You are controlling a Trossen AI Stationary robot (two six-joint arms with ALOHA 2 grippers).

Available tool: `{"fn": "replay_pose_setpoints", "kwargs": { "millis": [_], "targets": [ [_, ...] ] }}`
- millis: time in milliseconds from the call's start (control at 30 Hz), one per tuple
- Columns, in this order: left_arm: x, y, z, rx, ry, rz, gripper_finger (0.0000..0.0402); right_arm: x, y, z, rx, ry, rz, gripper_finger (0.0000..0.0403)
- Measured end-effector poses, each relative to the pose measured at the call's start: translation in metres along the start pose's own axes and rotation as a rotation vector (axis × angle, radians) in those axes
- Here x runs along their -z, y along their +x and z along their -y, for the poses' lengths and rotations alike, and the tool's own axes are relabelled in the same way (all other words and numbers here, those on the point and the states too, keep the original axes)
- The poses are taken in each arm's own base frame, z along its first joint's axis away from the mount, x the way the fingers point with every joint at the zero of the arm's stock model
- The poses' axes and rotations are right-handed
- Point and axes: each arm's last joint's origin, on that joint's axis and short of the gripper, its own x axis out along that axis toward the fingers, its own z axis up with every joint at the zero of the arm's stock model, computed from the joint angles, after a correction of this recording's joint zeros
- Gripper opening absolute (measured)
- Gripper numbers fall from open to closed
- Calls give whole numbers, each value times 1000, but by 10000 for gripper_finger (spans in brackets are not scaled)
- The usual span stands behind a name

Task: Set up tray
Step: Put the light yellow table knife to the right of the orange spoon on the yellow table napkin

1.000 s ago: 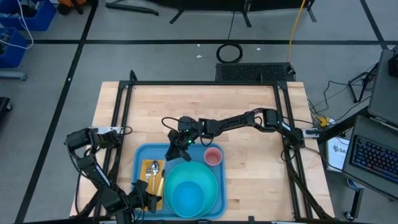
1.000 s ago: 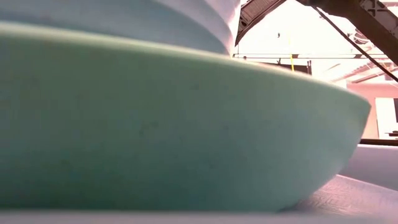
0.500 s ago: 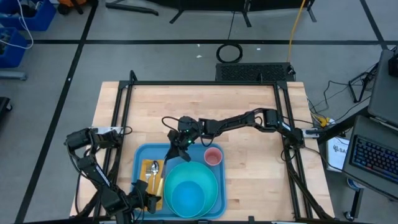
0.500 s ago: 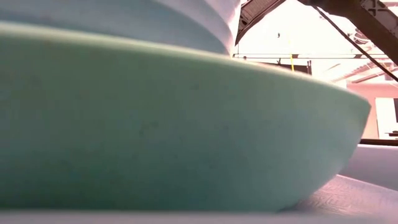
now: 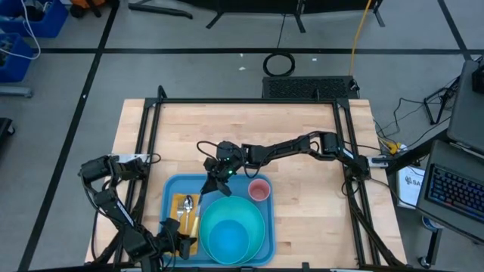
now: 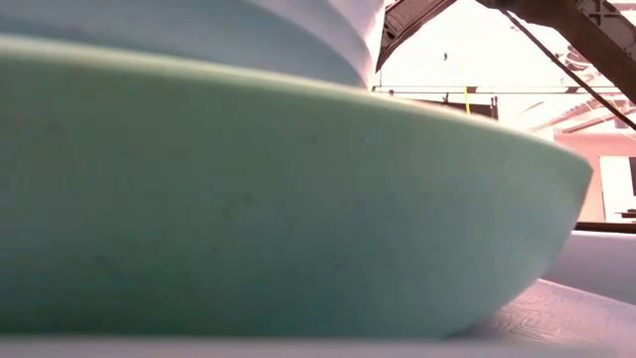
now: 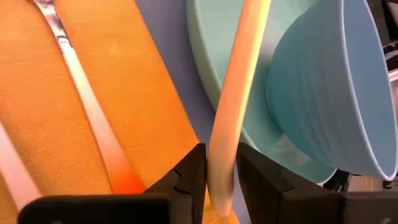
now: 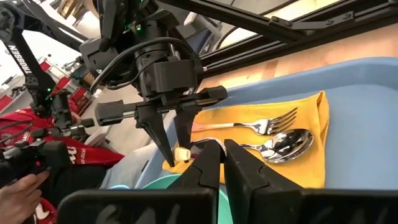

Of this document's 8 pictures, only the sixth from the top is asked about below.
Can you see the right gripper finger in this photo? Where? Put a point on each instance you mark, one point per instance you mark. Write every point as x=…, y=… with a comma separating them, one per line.
x=407, y=25

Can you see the light blue bowl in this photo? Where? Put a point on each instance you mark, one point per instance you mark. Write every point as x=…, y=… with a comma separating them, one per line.
x=199, y=30

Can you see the green plate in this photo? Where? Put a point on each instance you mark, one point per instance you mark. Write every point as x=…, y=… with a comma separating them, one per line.
x=248, y=199

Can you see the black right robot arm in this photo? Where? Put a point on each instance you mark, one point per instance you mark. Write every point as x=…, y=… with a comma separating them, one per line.
x=596, y=45

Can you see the long light bar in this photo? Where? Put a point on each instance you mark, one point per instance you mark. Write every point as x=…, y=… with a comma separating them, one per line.
x=447, y=90

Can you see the black aluminium table frame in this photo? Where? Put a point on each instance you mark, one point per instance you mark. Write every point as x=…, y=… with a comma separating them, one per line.
x=606, y=227

